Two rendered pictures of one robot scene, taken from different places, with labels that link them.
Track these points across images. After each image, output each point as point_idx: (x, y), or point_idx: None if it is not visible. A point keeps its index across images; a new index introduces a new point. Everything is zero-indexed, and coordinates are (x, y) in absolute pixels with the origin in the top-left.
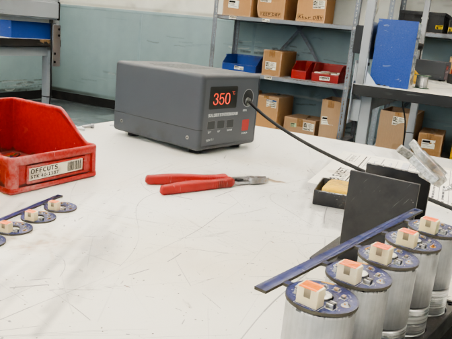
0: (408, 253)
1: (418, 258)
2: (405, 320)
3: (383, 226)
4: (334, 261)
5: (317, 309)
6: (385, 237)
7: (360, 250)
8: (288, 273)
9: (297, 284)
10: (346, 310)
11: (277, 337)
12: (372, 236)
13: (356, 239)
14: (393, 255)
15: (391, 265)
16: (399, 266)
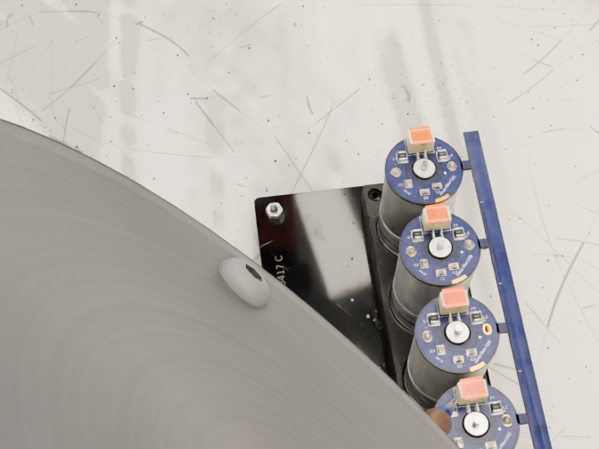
0: (448, 368)
1: (429, 361)
2: (409, 364)
3: (543, 443)
4: (480, 252)
5: (406, 143)
6: (505, 395)
7: (489, 314)
8: (483, 180)
9: (453, 162)
10: (389, 165)
11: (580, 394)
12: (520, 383)
13: (521, 346)
14: (449, 330)
15: (435, 306)
16: (427, 314)
